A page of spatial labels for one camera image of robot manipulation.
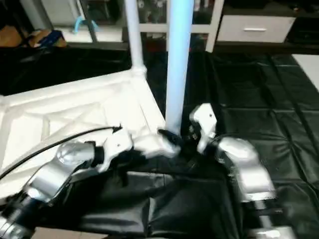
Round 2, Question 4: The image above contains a white plastic table leg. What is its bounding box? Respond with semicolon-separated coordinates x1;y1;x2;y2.
163;0;195;136
124;0;148;75

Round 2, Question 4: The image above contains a white flat panel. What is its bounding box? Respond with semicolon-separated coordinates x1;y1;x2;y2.
291;53;319;93

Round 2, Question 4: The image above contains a small blue box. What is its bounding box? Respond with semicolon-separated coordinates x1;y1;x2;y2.
28;29;67;48

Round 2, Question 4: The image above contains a white plastic table top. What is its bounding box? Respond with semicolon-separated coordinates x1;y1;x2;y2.
0;67;181;198

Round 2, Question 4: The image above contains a light blue hanger hook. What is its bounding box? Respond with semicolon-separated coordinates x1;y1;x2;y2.
73;0;99;34

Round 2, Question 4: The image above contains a white drawer cabinet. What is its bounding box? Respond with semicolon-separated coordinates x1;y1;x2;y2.
122;0;225;52
216;14;297;43

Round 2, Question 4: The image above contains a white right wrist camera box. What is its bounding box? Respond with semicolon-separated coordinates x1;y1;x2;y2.
189;104;218;155

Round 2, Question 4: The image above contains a black work mat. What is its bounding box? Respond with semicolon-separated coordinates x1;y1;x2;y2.
0;42;319;239

